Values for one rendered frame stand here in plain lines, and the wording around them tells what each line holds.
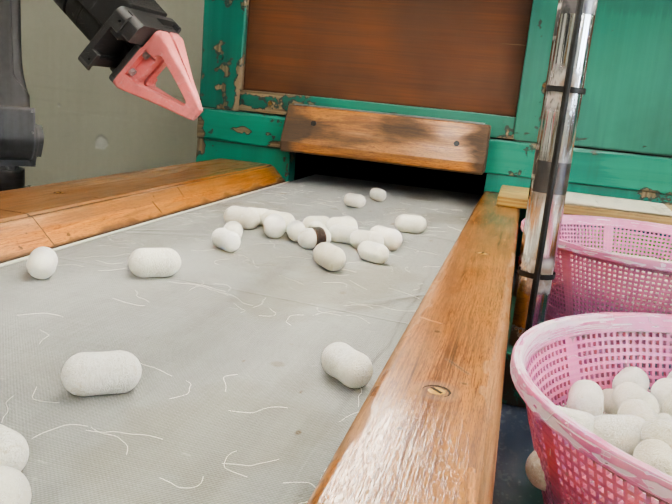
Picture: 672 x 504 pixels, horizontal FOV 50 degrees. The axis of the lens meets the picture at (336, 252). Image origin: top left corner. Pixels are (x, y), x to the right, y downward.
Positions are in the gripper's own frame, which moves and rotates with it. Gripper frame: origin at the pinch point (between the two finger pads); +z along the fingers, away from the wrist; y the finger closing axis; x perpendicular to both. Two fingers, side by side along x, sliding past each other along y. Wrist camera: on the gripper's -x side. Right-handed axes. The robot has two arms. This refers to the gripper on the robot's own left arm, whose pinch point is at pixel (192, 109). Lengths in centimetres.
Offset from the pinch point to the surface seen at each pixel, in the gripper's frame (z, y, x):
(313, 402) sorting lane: 24.8, -32.9, -6.1
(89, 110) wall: -70, 139, 74
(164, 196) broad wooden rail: 1.8, 6.9, 11.4
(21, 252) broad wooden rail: 3.7, -18.0, 11.4
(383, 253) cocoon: 22.0, -2.8, -5.2
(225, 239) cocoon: 12.1, -7.2, 3.1
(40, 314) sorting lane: 11.0, -28.5, 5.6
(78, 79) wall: -79, 139, 69
